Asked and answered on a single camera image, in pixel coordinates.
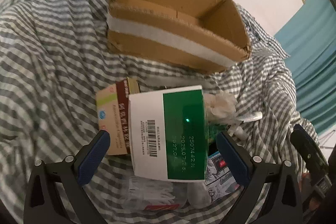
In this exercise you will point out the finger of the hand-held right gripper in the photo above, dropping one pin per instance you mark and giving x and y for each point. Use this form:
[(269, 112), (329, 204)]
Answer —
[(309, 150)]

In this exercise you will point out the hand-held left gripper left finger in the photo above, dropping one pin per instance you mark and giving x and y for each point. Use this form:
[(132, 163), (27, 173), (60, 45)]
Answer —
[(93, 155)]

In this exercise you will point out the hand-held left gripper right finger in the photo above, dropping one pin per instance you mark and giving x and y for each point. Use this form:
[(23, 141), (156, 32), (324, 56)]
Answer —
[(233, 161)]

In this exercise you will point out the green and white carton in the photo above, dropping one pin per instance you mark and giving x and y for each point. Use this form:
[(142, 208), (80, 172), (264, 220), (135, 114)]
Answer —
[(183, 134)]

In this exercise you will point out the person's right hand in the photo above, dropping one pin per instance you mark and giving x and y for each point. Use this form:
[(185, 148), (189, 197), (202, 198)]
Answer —
[(306, 180)]

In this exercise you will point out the comic print packet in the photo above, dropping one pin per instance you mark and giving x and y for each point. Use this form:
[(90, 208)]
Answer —
[(218, 179)]

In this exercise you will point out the beige and brown carton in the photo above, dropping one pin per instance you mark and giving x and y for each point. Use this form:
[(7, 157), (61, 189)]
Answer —
[(113, 113)]

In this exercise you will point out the white plastic tube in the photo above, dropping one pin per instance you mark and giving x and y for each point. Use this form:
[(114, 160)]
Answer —
[(253, 116)]

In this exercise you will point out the crumpled white tissue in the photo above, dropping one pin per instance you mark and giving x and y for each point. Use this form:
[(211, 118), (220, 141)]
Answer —
[(223, 106)]

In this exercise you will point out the clear plastic bag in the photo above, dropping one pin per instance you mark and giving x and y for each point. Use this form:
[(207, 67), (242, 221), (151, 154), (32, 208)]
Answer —
[(149, 192)]

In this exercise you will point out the red label packet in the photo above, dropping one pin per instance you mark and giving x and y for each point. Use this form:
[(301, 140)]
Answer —
[(162, 207)]

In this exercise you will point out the teal curtain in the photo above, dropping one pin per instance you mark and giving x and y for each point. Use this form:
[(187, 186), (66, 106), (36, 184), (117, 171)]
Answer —
[(309, 43)]

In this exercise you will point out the grey white gingham cloth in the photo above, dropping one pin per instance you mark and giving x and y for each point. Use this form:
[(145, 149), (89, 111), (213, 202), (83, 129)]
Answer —
[(52, 56)]

